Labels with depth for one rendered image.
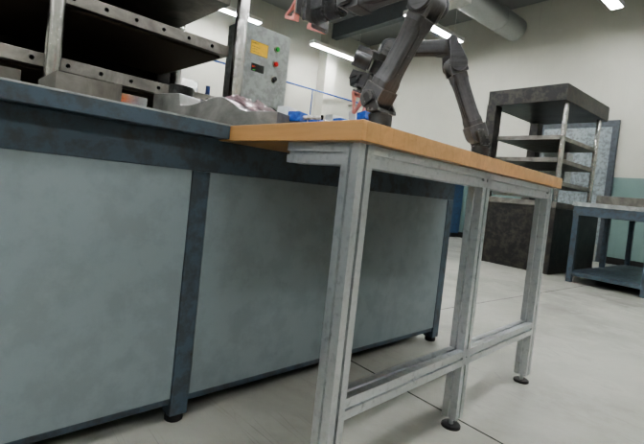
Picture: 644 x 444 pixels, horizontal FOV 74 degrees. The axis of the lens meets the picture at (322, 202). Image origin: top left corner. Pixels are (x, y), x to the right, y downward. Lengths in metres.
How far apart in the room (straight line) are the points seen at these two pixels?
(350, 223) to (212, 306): 0.56
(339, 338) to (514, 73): 8.18
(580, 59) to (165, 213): 7.81
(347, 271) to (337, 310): 0.08
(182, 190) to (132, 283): 0.25
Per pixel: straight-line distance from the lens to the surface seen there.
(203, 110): 1.37
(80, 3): 2.00
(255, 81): 2.36
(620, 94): 8.07
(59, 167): 1.06
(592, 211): 4.91
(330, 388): 0.93
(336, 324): 0.88
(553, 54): 8.64
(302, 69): 9.91
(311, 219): 1.41
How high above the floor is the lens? 0.66
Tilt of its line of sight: 2 degrees down
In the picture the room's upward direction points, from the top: 6 degrees clockwise
